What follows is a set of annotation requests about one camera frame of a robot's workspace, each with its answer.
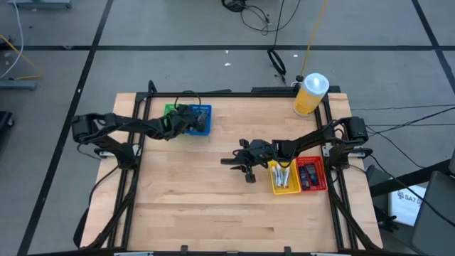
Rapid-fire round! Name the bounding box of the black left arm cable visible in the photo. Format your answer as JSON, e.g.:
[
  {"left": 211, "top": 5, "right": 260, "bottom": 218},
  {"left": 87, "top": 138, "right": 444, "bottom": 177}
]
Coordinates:
[{"left": 173, "top": 90, "right": 203, "bottom": 107}]

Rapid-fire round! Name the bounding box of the black aluminium table frame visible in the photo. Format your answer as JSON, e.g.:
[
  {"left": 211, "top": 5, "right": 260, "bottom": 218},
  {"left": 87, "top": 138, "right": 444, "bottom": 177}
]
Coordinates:
[{"left": 73, "top": 80, "right": 383, "bottom": 256}]

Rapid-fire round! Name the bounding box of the black floor cable coil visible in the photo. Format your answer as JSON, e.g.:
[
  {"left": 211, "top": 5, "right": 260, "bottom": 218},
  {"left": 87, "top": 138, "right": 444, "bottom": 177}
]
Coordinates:
[{"left": 266, "top": 0, "right": 288, "bottom": 85}]

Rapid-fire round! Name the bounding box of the red plastic basket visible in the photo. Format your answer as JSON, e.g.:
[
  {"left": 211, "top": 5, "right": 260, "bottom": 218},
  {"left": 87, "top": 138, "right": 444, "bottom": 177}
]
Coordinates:
[{"left": 295, "top": 155, "right": 328, "bottom": 193}]

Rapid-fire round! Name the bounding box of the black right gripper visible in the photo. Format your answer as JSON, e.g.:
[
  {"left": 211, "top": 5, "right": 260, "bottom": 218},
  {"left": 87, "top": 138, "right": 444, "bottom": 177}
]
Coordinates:
[{"left": 220, "top": 138, "right": 277, "bottom": 184}]

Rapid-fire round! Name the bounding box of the black floor object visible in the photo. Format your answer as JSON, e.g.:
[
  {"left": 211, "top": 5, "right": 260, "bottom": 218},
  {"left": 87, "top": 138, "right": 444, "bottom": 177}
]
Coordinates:
[{"left": 0, "top": 110, "right": 16, "bottom": 143}]

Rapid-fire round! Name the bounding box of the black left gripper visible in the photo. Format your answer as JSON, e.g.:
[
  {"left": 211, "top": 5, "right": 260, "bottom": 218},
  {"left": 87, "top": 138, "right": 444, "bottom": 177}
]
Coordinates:
[{"left": 164, "top": 104, "right": 209, "bottom": 139}]

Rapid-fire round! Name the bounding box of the yellow hanging cable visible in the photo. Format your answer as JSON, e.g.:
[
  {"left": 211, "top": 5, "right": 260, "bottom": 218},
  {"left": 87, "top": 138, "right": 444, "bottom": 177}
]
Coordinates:
[{"left": 299, "top": 0, "right": 330, "bottom": 81}]

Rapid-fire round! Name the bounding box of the yellow plastic basket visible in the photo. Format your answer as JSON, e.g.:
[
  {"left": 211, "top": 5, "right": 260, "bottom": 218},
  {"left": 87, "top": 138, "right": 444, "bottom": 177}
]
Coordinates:
[{"left": 267, "top": 159, "right": 302, "bottom": 196}]

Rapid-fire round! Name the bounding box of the white paper sign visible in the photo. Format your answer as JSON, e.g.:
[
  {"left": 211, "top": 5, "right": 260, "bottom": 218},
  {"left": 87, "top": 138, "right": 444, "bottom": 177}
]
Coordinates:
[{"left": 388, "top": 184, "right": 427, "bottom": 228}]

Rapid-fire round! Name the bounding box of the black floor cable bundle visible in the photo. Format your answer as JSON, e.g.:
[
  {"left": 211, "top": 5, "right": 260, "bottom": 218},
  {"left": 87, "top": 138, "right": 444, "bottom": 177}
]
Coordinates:
[{"left": 220, "top": 0, "right": 302, "bottom": 36}]

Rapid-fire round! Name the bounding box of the blue plastic basket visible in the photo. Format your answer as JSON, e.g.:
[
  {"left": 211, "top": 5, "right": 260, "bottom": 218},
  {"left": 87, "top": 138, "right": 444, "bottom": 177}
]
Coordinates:
[{"left": 184, "top": 104, "right": 213, "bottom": 137}]

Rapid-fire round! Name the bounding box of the white floor cable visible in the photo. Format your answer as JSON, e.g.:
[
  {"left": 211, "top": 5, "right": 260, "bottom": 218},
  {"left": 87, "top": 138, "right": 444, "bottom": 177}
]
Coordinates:
[{"left": 0, "top": 0, "right": 25, "bottom": 81}]

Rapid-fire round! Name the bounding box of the yellow canister white lid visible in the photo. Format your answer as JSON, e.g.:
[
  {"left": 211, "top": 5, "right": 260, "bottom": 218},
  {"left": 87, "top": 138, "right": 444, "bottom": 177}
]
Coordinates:
[{"left": 292, "top": 73, "right": 331, "bottom": 117}]

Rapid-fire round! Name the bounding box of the yellow floor cable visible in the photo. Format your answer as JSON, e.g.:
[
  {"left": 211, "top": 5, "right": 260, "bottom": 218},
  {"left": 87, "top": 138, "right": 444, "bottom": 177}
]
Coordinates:
[{"left": 0, "top": 33, "right": 44, "bottom": 81}]

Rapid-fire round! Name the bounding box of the black desk bar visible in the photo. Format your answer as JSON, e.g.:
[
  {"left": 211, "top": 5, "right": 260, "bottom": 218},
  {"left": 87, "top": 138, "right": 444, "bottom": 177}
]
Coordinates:
[{"left": 369, "top": 159, "right": 455, "bottom": 198}]

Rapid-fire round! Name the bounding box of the dark blue toiletry tube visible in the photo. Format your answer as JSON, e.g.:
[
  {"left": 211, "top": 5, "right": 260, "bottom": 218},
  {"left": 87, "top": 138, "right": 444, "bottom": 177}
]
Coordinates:
[{"left": 306, "top": 164, "right": 320, "bottom": 186}]

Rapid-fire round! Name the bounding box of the black long floor cable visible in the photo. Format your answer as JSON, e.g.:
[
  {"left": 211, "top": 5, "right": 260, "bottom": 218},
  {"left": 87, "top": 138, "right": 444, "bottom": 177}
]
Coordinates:
[{"left": 368, "top": 152, "right": 455, "bottom": 228}]

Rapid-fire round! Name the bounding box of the grey floor beam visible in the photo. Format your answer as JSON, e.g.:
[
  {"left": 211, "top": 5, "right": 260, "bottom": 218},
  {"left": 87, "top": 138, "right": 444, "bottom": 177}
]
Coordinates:
[
  {"left": 0, "top": 80, "right": 38, "bottom": 92},
  {"left": 6, "top": 0, "right": 73, "bottom": 10}
]

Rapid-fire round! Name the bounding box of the green plastic basket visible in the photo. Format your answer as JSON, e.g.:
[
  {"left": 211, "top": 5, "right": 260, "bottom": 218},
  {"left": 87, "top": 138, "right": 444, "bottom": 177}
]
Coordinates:
[{"left": 164, "top": 102, "right": 189, "bottom": 126}]

